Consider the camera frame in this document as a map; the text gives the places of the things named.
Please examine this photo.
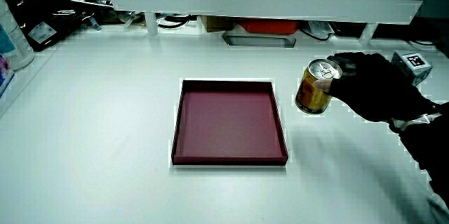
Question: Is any person's right forearm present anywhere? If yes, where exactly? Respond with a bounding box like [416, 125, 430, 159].
[387, 101, 449, 208]

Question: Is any white monitor riser shelf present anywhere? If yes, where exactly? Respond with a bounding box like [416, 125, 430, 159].
[107, 0, 424, 46]

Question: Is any golden red bull can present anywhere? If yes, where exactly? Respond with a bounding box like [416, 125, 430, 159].
[294, 58, 343, 116]

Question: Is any blue floral packet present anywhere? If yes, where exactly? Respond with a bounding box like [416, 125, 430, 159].
[0, 53, 15, 98]

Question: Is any brown cardboard box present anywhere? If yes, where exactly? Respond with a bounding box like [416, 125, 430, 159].
[200, 15, 234, 33]

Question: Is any white desk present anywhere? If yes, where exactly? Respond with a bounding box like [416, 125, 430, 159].
[0, 23, 449, 224]

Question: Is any black plastic bag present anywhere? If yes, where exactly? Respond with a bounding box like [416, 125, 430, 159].
[6, 0, 98, 52]

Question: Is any white plastic bottle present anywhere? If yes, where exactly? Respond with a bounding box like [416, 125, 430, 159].
[0, 0, 35, 72]

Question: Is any black coiled cable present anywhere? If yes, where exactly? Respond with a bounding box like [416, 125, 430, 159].
[156, 14, 192, 29]

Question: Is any person's right hand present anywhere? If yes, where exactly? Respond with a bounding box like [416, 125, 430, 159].
[314, 50, 440, 124]

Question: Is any orange-red box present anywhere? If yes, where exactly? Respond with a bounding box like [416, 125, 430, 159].
[238, 19, 300, 36]

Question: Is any maroon square tray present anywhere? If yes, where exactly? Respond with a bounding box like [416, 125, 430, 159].
[170, 79, 289, 166]

